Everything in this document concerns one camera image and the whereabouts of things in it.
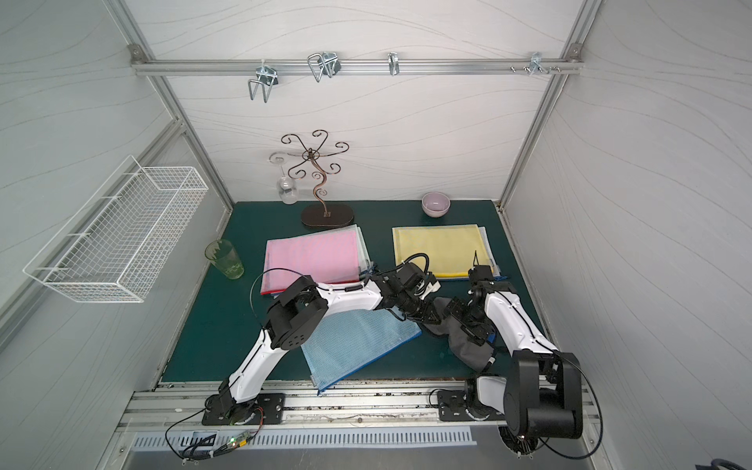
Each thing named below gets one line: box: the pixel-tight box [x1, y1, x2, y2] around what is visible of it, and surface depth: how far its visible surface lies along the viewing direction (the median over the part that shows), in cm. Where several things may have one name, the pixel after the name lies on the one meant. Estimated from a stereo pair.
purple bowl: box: [421, 190, 452, 218], surface depth 117 cm
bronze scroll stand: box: [281, 129, 355, 229], surface depth 103 cm
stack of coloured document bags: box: [260, 223, 379, 295], surface depth 109 cm
